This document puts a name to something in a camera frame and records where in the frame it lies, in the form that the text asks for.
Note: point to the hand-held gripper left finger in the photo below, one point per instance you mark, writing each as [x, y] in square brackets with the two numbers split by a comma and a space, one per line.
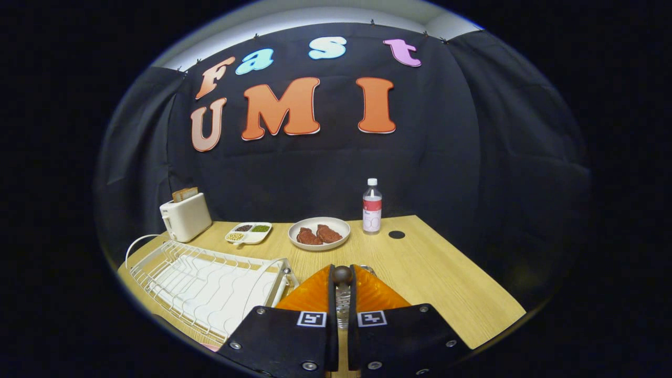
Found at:
[283, 341]

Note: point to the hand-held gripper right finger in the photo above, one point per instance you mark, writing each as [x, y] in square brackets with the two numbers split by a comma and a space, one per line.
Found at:
[404, 341]

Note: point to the white plate with meat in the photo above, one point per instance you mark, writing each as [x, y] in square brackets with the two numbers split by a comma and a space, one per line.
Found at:
[319, 247]

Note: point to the red meat piece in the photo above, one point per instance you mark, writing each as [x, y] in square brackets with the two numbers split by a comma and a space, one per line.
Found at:
[308, 237]
[329, 233]

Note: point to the white divided snack tray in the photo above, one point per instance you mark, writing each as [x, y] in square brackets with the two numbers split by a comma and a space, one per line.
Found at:
[251, 237]

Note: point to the plastic water bottle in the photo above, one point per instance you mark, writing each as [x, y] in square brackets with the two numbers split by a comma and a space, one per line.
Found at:
[372, 210]

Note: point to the white toaster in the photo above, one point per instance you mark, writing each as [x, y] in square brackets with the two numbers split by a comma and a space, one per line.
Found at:
[186, 218]

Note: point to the toast slices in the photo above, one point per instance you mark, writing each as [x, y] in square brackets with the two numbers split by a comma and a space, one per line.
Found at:
[185, 194]

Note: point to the black backdrop cloth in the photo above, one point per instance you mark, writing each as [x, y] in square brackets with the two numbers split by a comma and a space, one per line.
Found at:
[446, 157]

